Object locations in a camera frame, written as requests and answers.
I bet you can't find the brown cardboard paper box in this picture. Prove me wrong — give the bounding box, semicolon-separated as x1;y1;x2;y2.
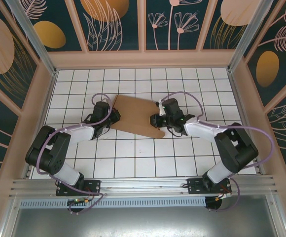
107;94;166;140

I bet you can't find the small circuit board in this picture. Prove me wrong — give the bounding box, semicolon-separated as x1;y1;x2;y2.
67;198;90;206

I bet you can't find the grey metal sheet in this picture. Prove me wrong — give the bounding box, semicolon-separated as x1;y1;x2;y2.
0;206;286;237

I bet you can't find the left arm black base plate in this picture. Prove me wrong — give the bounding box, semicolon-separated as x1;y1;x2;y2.
56;179;102;197

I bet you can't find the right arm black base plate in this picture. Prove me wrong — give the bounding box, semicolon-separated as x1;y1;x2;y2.
186;178;232;196

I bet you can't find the aluminium mounting rail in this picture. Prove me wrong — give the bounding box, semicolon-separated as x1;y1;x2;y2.
8;174;279;198

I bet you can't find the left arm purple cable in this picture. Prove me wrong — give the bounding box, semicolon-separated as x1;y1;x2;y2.
36;93;114;214

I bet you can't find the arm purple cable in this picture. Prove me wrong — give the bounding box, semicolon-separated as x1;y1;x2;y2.
36;93;114;214
161;91;276;212

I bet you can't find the slotted grey cable duct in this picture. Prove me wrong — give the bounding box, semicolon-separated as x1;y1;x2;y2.
19;197;207;208

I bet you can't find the aluminium frame post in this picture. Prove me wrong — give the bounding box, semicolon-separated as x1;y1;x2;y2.
5;0;58;76
226;0;281;74

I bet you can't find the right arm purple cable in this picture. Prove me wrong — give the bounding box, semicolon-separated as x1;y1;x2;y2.
161;91;276;212

